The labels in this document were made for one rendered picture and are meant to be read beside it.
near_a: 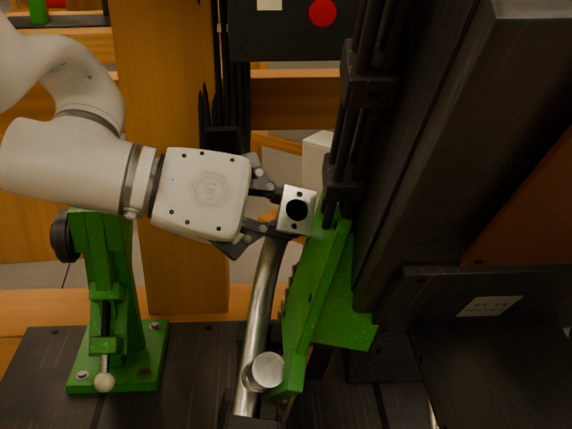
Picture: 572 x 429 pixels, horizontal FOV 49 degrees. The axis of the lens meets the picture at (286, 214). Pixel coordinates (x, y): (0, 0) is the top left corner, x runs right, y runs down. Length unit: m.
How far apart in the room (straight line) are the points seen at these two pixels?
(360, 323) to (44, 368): 0.54
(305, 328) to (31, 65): 0.37
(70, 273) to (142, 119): 2.04
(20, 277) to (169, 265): 1.98
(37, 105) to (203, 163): 0.44
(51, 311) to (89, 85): 0.56
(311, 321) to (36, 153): 0.33
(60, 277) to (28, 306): 1.73
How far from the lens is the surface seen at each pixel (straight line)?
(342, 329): 0.68
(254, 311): 0.81
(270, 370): 0.70
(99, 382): 0.91
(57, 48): 0.66
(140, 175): 0.68
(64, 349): 1.07
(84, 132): 0.71
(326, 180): 0.53
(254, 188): 0.72
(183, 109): 0.94
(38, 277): 2.97
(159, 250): 1.05
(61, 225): 0.88
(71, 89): 0.74
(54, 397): 0.99
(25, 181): 0.71
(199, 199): 0.69
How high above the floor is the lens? 1.56
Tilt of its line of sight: 28 degrees down
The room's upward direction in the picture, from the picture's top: straight up
